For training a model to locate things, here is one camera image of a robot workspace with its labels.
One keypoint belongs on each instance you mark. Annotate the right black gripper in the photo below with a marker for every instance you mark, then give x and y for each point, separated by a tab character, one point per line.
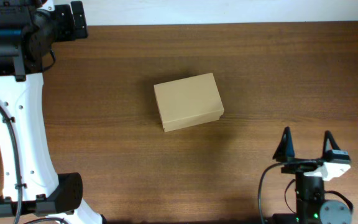
281	155

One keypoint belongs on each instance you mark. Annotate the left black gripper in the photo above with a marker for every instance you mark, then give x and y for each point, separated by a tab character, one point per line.
69	31

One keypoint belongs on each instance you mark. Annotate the brown cardboard box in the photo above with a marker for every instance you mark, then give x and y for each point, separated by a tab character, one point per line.
188	102

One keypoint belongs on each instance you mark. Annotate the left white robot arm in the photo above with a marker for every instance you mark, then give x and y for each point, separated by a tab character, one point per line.
28	29

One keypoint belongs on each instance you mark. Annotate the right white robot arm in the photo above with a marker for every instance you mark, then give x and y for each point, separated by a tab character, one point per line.
315	204

